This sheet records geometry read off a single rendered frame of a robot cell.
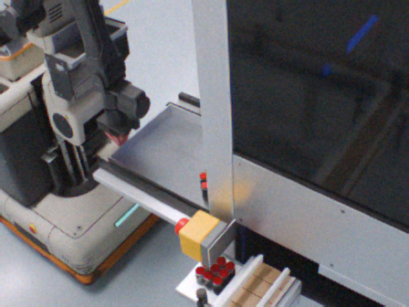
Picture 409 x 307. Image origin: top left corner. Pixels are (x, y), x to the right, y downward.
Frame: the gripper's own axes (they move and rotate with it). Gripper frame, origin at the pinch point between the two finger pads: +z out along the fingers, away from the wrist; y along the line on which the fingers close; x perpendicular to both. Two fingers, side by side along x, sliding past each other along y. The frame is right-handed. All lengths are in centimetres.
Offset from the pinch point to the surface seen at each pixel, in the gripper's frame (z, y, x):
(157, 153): 1.8, 8.7, 4.0
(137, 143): 2.0, 1.4, 4.1
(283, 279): -8, 59, -16
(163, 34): 94, -131, 163
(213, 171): -24.4, 39.9, -12.8
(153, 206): 1.7, 19.5, -10.5
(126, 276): 91, -22, 5
